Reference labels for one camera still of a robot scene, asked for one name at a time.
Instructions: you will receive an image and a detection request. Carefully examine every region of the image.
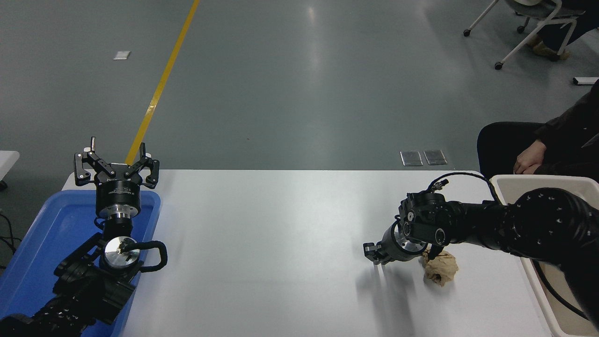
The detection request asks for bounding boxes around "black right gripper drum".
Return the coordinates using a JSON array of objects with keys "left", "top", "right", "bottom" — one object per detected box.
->
[{"left": 380, "top": 222, "right": 413, "bottom": 264}]

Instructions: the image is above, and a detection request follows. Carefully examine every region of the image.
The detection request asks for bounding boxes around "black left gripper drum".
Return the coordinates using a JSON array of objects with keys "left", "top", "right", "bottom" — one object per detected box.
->
[{"left": 95, "top": 176, "right": 142, "bottom": 215}]

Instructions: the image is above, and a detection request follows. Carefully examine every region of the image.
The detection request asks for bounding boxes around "tan paper ball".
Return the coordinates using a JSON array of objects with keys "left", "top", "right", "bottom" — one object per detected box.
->
[{"left": 420, "top": 249, "right": 460, "bottom": 287}]

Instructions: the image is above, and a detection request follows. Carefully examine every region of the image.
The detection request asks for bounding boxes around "person's hand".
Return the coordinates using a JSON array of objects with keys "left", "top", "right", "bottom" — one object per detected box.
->
[{"left": 513, "top": 139, "right": 548, "bottom": 176}]

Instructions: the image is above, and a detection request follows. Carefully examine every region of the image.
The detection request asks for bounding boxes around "blue plastic tray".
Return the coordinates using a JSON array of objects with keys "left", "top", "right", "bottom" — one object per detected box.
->
[{"left": 0, "top": 190, "right": 161, "bottom": 337}]

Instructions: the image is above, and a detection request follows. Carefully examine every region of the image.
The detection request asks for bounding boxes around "small white side table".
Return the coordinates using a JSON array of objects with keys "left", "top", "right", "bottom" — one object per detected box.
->
[{"left": 0, "top": 151, "right": 21, "bottom": 190}]

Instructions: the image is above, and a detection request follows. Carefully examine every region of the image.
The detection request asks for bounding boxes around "large pale plastic bin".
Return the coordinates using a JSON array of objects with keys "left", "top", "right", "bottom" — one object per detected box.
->
[{"left": 489, "top": 175, "right": 599, "bottom": 337}]

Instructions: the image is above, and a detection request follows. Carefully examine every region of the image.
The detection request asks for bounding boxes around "person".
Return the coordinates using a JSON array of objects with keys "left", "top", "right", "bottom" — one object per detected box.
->
[
  {"left": 526, "top": 0, "right": 599, "bottom": 61},
  {"left": 477, "top": 80, "right": 599, "bottom": 183}
]

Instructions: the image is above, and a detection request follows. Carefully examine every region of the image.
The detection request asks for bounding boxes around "black floor cable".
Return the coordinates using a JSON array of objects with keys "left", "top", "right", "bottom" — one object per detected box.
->
[{"left": 0, "top": 210, "right": 22, "bottom": 270}]

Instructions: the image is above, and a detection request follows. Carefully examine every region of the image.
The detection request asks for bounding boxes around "white frame wheeled chair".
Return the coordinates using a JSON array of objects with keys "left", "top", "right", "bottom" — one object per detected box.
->
[{"left": 463, "top": 0, "right": 585, "bottom": 70}]

